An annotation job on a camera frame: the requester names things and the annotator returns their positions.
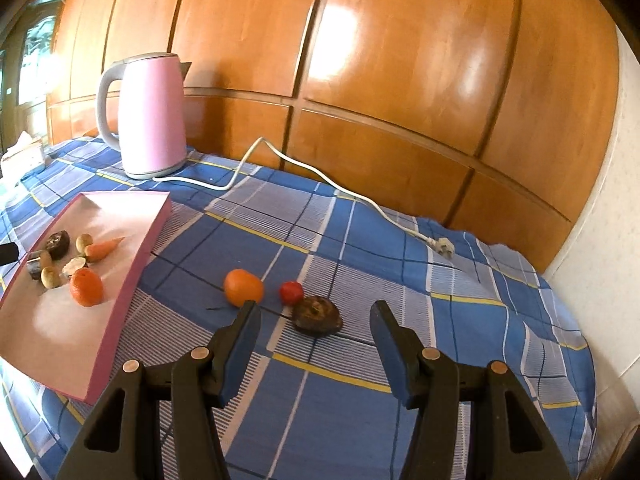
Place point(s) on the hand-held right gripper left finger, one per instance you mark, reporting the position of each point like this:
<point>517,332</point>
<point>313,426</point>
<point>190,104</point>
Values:
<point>243,360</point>

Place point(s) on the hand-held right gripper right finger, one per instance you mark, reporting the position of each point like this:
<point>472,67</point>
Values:
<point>392,355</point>

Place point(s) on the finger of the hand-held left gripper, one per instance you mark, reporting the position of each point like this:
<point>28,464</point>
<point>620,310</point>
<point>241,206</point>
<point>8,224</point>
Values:
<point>7,253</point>

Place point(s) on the dark purple cylindrical fruit piece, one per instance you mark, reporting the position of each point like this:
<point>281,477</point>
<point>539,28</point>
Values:
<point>36,266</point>

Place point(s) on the small yellow fruit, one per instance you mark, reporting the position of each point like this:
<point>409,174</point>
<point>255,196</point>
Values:
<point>83,243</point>
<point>51,278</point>

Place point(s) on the pale beige fruit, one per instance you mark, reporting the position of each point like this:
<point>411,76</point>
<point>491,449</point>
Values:
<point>76,264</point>

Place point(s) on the dark brown round fruit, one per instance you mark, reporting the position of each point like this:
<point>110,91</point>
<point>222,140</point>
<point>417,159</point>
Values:
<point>315,316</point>

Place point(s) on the small orange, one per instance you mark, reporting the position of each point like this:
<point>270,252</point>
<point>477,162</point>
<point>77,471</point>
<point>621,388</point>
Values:
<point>86,287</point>

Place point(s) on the pink shallow tray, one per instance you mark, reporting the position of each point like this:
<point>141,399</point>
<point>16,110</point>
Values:
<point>60,345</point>

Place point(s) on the dark wrinkled passion fruit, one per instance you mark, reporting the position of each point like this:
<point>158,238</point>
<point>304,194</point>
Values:
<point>57,244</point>

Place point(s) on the large orange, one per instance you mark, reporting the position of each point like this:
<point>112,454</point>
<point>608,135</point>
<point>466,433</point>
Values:
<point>242,285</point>

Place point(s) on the red tomato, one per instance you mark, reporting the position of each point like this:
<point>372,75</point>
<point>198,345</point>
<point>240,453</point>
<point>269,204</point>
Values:
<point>291,292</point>

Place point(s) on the small orange carrot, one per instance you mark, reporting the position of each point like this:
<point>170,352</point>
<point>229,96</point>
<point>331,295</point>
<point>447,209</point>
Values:
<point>100,251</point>

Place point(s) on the white patterned tissue box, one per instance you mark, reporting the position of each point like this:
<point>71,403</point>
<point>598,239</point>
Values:
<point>25,152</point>

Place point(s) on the blue plaid blanket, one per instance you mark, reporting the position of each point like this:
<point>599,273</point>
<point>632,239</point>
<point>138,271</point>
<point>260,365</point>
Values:
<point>350,240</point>

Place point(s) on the pink electric kettle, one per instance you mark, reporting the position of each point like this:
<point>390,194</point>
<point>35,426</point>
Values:
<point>150,120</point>

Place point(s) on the wooden framed glass door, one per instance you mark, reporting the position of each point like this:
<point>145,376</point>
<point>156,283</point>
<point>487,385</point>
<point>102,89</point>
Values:
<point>37,50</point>

